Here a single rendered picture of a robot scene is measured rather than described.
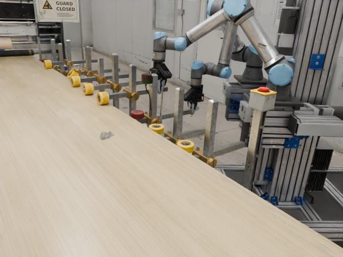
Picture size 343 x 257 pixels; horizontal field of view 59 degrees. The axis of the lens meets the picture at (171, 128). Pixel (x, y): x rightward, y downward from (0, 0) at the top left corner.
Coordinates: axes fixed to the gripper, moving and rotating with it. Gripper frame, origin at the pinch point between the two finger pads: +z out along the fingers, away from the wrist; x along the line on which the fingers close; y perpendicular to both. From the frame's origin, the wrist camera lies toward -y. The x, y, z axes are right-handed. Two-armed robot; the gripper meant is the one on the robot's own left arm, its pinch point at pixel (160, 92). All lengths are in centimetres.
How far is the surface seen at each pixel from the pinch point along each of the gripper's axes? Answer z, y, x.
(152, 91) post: -3.2, -6.2, 9.7
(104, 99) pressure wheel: 6.0, 20.3, 27.6
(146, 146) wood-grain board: 10, -43, 36
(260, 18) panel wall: -40, 140, -261
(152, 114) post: 10.9, -6.4, 9.5
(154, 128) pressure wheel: 9.8, -27.7, 21.4
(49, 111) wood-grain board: 10, 25, 60
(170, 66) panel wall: 67, 366, -273
